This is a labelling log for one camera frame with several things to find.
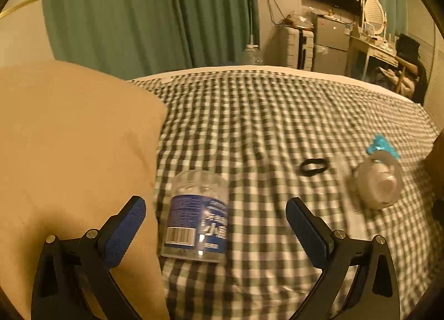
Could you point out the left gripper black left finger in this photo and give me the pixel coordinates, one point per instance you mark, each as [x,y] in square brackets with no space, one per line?
[57,293]

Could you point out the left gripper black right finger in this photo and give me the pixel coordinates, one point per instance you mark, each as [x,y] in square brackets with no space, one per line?
[373,293]

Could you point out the clear water bottle blue label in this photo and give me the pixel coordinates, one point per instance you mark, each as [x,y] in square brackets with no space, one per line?
[197,224]

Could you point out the cyan foil packet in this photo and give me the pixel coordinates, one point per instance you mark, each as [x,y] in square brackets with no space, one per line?
[380,143]

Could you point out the yellow pillow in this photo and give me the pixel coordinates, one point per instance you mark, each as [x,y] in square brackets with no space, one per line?
[76,144]

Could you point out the checkered bed sheet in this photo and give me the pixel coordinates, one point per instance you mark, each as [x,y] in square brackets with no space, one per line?
[255,127]

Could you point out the brown cardboard box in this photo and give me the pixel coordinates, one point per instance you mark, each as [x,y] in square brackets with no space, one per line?
[434,165]

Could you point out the white vanity desk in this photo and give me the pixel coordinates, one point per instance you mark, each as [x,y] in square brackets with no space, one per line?
[357,46]

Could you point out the black chair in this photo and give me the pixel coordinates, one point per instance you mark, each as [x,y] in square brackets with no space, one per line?
[408,50]

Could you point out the grey mini fridge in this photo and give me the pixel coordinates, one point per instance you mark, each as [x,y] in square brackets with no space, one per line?
[331,45]

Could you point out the large clear water jug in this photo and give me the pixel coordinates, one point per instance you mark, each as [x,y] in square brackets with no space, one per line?
[251,55]

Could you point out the oval vanity mirror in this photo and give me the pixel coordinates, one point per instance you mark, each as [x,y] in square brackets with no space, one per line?
[375,20]

